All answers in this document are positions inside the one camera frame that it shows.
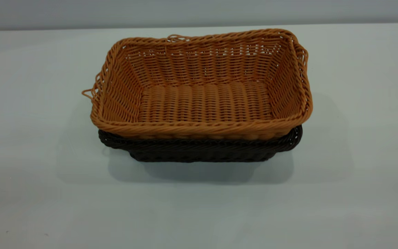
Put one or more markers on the orange woven wicker basket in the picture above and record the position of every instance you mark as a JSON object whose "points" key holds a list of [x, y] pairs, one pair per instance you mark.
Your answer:
{"points": [[202, 100]]}

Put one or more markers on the black woven wicker basket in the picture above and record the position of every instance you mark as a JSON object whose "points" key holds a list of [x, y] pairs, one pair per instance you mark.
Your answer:
{"points": [[199, 150]]}

